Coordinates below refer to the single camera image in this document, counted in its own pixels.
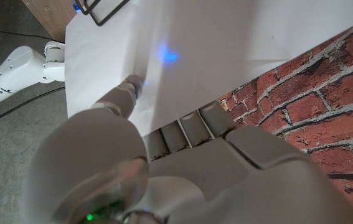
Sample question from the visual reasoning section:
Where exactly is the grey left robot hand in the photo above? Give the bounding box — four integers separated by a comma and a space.
20, 73, 353, 224

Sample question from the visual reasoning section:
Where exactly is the white paper file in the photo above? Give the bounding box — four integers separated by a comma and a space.
64, 0, 353, 138

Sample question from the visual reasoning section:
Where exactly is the red brick printed backdrop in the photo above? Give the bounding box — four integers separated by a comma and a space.
218, 15, 353, 224

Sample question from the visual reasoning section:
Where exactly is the black wire file holder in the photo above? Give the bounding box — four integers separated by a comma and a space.
75, 0, 130, 27

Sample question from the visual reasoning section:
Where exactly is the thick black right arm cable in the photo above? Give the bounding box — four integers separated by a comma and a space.
0, 86, 67, 129

